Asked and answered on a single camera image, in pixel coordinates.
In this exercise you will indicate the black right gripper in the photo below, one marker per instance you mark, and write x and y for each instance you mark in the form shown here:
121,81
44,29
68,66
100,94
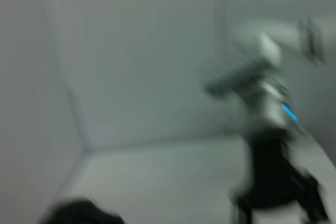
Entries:
273,169

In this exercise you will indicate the right wrist camera housing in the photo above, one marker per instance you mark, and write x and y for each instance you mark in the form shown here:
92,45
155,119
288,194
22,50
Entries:
236,79

